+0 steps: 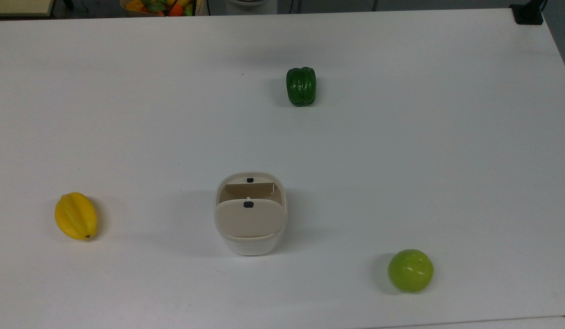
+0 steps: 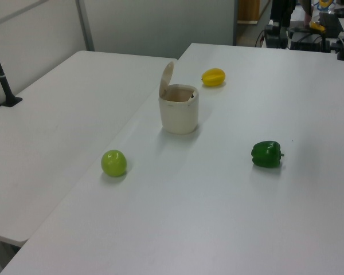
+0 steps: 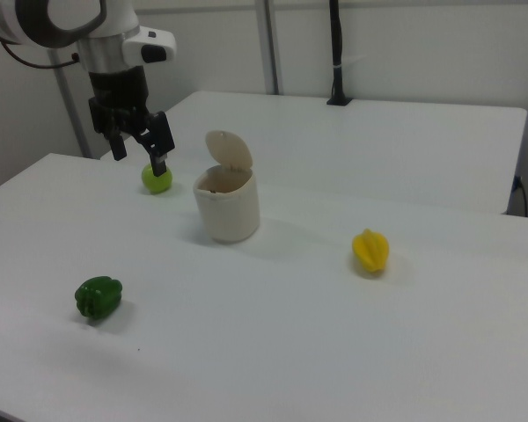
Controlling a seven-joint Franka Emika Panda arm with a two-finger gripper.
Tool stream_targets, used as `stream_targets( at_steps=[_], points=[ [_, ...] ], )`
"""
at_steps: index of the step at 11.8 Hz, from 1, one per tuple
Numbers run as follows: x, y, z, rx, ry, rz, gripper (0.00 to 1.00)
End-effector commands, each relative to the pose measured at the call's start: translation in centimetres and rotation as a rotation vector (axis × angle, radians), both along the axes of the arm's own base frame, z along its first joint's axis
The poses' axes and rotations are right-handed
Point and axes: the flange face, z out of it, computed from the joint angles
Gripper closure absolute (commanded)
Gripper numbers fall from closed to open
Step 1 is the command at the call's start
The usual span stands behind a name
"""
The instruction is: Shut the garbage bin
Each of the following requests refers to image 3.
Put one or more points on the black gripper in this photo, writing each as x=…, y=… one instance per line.
x=119, y=94

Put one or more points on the cream garbage bin with lid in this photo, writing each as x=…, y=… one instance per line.
x=226, y=198

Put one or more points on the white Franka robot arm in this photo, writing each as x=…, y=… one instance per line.
x=35, y=22

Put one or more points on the light green apple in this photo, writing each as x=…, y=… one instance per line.
x=157, y=182

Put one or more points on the dark green bell pepper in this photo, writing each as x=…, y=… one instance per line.
x=98, y=298

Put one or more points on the yellow starfruit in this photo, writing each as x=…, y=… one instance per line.
x=370, y=252

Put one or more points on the grey aluminium frame post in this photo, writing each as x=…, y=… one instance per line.
x=72, y=110
x=270, y=44

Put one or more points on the black camera stand pole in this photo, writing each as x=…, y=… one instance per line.
x=337, y=53

